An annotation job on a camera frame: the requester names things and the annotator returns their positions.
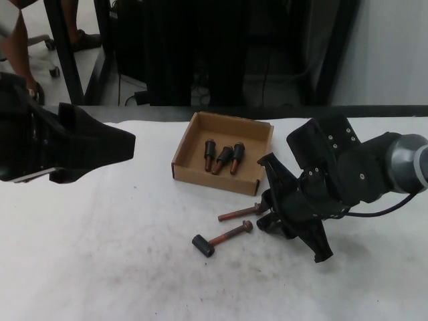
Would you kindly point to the person's legs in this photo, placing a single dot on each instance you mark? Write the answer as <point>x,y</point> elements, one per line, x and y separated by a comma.
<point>21,50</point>

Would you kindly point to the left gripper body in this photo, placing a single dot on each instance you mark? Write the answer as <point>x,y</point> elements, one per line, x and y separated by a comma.
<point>45,137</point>

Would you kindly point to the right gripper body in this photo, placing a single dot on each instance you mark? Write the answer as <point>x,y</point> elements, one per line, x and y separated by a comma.
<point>321,147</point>

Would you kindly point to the copper-coloured bolt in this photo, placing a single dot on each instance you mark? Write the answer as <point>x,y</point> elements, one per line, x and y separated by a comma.
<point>237,213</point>
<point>230,233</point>

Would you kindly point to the cardboard box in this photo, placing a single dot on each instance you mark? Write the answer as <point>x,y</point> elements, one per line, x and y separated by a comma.
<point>247,184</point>

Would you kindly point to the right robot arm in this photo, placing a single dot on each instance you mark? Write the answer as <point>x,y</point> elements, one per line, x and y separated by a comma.
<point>398,160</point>

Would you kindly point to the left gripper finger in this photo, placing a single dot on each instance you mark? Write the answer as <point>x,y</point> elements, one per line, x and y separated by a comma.
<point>97,143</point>

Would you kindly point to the bolt in black sleeve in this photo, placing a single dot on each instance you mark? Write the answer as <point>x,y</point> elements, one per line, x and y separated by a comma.
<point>209,152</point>
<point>221,158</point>
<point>236,155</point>

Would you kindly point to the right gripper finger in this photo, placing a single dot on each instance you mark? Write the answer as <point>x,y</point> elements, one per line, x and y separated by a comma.
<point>301,224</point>
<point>277,177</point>

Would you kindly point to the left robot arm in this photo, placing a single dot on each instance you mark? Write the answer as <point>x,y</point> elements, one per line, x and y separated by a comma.
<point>15,127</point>

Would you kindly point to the office chair base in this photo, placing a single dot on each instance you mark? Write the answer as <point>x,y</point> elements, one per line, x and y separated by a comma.
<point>47,41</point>

